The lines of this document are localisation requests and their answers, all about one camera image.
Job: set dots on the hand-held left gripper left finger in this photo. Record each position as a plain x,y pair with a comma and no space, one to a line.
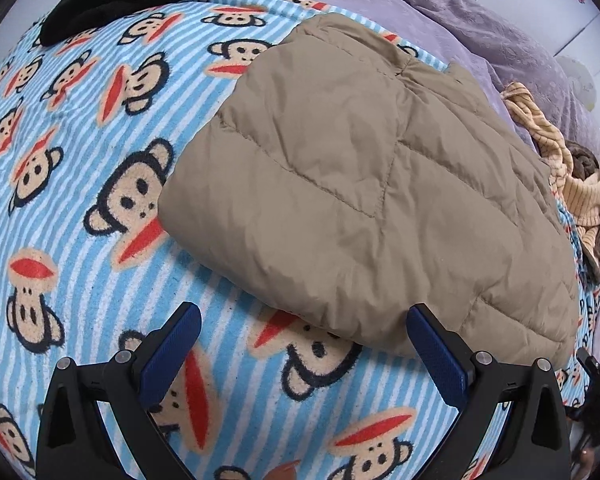
172,355

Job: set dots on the beige puffer jacket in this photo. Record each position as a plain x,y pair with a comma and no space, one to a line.
355,185

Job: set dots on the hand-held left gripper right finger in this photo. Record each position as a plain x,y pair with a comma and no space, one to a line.
437,360

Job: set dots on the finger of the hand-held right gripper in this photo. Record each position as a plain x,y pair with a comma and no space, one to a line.
587,360

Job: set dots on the monkey print striped blanket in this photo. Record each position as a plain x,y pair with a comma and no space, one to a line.
70,285

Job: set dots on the beige striped garment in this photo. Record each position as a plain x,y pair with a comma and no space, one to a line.
585,200

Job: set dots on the brown fleece garment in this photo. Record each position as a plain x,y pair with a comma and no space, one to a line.
582,162

